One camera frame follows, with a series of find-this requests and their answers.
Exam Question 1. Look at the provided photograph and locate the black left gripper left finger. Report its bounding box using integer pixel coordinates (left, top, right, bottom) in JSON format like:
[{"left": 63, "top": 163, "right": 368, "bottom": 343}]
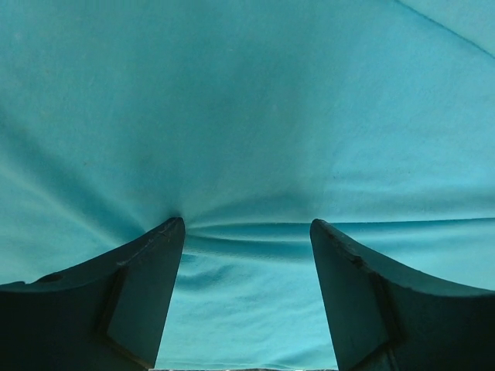
[{"left": 1, "top": 217, "right": 186, "bottom": 370}]

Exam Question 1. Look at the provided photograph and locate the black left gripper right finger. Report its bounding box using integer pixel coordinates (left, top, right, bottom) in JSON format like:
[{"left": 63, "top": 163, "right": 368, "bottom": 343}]
[{"left": 310, "top": 220, "right": 494, "bottom": 370}]

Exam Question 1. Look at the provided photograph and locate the cyan t shirt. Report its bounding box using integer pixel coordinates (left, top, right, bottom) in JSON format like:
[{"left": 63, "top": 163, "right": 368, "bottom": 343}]
[{"left": 1, "top": 1, "right": 494, "bottom": 369}]

